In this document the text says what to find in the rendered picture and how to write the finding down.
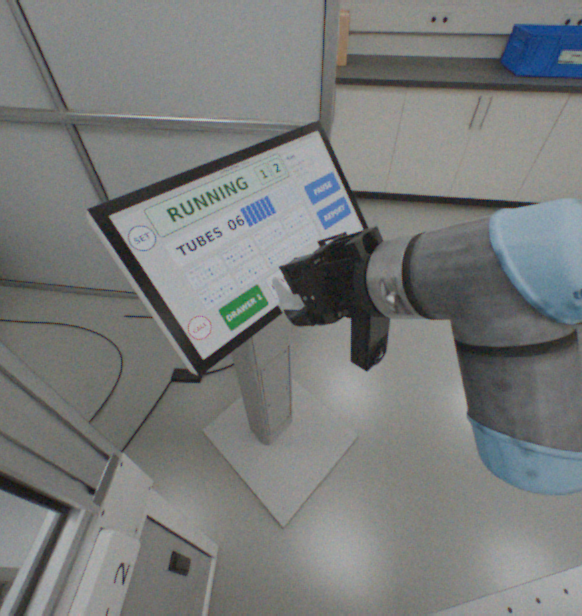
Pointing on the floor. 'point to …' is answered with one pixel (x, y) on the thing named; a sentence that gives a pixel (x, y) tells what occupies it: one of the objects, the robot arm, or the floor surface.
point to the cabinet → (170, 565)
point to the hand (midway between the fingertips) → (288, 305)
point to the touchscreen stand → (277, 426)
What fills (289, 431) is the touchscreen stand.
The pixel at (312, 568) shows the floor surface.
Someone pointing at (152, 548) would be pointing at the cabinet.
